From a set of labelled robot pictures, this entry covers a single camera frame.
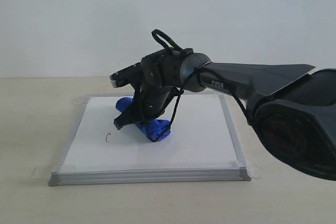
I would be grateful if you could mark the clear tape front left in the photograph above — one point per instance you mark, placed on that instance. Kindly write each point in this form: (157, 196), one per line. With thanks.
(48, 172)

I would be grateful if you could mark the clear tape front right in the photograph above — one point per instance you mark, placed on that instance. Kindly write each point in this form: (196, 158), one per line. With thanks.
(247, 172)

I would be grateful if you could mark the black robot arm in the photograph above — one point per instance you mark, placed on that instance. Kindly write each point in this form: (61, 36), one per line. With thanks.
(291, 108)

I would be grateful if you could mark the white board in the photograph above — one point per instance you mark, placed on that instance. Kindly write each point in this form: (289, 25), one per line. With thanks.
(202, 144)

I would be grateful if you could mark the clear tape back right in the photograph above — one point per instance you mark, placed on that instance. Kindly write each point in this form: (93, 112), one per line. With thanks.
(215, 95)

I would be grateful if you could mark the clear tape back left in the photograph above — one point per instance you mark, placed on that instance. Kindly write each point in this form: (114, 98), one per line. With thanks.
(81, 100)

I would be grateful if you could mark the clear tape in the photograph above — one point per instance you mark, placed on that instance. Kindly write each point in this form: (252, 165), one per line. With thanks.
(215, 95)
(247, 172)
(81, 100)
(48, 172)

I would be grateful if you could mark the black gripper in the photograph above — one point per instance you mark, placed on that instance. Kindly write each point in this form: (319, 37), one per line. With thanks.
(148, 104)

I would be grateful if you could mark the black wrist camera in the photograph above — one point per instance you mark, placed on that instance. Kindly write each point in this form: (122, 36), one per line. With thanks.
(132, 75)

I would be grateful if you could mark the blue microfibre cloth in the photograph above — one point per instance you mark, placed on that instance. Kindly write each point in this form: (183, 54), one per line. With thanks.
(154, 130)

